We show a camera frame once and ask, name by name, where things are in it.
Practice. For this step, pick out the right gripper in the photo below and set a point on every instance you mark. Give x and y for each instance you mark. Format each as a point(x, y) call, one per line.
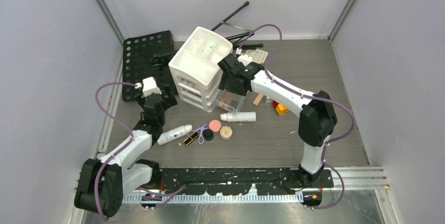
point(224, 84)

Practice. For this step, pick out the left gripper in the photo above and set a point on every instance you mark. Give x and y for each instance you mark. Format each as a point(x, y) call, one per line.
point(169, 101)

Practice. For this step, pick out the white plastic drawer organizer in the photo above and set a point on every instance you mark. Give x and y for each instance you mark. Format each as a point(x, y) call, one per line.
point(195, 71)

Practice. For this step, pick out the pink round compact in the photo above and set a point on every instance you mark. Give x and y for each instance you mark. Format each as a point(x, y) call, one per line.
point(215, 125)

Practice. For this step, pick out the beige powder jar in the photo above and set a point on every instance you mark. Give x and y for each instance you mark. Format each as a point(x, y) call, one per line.
point(226, 133)

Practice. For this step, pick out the black round jar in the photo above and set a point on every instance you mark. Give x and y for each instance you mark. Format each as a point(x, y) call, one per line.
point(208, 134)

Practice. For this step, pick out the nude eyeshadow palette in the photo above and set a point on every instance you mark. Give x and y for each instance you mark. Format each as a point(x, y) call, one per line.
point(227, 100)

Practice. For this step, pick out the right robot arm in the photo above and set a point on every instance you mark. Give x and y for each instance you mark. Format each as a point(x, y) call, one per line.
point(317, 118)

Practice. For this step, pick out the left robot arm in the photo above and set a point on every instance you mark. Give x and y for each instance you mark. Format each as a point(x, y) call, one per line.
point(104, 182)

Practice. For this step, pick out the beige concealer stick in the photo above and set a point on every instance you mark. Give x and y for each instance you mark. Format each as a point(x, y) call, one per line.
point(258, 99)

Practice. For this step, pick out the white sachet packet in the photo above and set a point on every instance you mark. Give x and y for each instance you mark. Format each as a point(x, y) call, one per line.
point(257, 55)

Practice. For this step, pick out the large white spray bottle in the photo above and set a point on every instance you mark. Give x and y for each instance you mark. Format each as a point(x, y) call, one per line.
point(174, 134)

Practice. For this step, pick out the small white bottle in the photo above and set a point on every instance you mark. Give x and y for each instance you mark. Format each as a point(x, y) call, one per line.
point(239, 117)

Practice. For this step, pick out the black gold lipstick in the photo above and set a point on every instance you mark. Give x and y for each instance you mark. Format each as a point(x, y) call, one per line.
point(190, 139)

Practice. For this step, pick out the black music stand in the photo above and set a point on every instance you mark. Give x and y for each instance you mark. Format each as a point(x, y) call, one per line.
point(149, 55)

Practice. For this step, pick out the yellow red toy block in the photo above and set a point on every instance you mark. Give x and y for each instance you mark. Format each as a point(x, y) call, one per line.
point(280, 108)

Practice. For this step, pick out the purple eyelash curler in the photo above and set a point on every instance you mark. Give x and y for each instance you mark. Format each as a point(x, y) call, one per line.
point(198, 131)

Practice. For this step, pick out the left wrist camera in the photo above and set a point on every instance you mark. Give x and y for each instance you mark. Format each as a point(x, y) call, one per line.
point(147, 87)

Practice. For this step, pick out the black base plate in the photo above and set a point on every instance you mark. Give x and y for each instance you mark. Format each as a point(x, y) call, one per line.
point(236, 181)

